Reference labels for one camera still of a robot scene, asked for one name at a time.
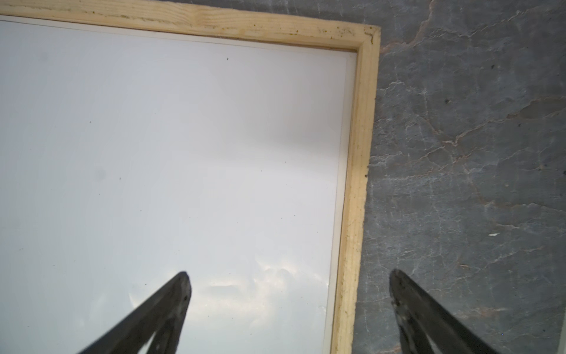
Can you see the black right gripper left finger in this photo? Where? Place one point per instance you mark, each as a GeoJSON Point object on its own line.
{"type": "Point", "coordinates": [157, 322]}

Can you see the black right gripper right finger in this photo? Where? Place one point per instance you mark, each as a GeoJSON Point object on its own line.
{"type": "Point", "coordinates": [422, 321]}

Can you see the white photo mat board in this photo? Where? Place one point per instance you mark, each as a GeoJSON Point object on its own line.
{"type": "Point", "coordinates": [342, 199]}

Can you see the light wooden picture frame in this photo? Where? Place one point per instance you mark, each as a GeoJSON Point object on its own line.
{"type": "Point", "coordinates": [218, 22]}

